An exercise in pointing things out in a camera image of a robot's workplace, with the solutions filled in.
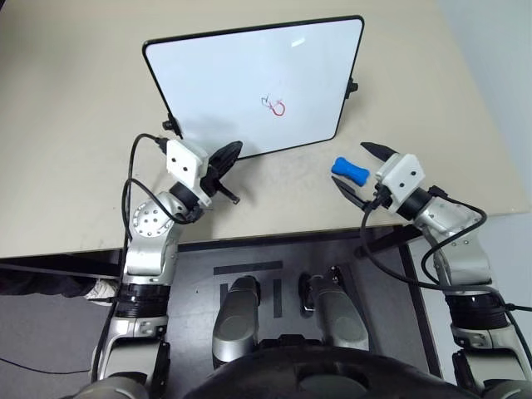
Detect grey right robot leg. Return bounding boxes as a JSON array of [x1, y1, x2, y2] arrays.
[[298, 265, 370, 355]]

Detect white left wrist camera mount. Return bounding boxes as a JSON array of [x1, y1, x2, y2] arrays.
[[165, 139, 212, 208]]

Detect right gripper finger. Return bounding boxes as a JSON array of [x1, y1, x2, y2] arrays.
[[360, 141, 397, 162], [331, 175, 370, 209]]

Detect blue dumbbell-shaped eraser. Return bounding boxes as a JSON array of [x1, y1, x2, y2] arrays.
[[330, 155, 371, 187]]

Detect thin black floor cable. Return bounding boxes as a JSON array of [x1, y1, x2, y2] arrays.
[[0, 356, 95, 374]]

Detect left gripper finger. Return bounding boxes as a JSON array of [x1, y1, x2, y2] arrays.
[[215, 181, 242, 206], [214, 140, 244, 172]]

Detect white shoe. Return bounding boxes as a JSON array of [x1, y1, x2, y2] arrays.
[[84, 278, 120, 308]]

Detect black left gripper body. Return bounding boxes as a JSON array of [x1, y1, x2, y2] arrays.
[[199, 155, 229, 197]]

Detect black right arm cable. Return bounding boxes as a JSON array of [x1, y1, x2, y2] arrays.
[[354, 185, 532, 362]]

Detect white board with black frame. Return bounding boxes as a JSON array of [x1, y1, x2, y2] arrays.
[[142, 15, 366, 160]]

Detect black table frame rail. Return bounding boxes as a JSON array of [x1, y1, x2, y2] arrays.
[[354, 225, 426, 256], [0, 248, 126, 281]]

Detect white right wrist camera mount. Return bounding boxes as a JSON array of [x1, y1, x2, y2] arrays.
[[375, 152, 426, 205]]

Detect grey robot leg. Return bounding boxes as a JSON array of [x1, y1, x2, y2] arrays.
[[298, 265, 370, 355], [211, 274, 263, 372]]

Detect grey left robot leg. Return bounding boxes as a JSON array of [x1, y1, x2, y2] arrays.
[[211, 274, 263, 372]]

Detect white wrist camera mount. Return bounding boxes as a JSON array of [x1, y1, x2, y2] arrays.
[[375, 152, 426, 205], [165, 139, 212, 208]]

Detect dark base platform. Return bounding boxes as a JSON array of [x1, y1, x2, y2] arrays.
[[165, 226, 444, 380]]

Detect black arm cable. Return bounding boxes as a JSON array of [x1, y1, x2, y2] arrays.
[[354, 185, 532, 362], [91, 132, 196, 382]]

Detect black rounded robot torso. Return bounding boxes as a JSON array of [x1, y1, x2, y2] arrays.
[[181, 356, 463, 399]]

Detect dark trouser leg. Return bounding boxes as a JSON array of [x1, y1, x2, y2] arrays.
[[0, 265, 99, 299]]

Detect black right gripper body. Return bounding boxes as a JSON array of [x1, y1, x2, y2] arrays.
[[362, 181, 395, 212]]

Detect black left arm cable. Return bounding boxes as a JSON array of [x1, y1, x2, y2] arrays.
[[91, 132, 196, 382]]

